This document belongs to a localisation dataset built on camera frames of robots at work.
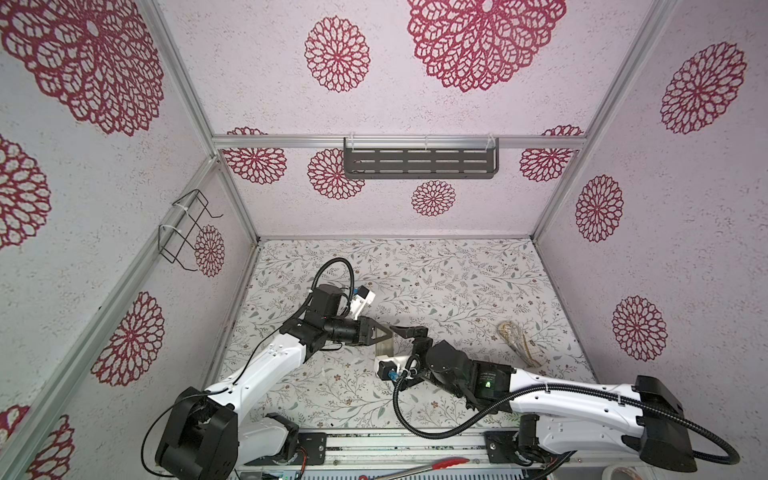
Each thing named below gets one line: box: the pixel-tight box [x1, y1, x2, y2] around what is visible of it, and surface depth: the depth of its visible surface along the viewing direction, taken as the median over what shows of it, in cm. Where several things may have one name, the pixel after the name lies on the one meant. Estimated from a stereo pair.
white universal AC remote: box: [375, 337, 394, 357], surface depth 74 cm
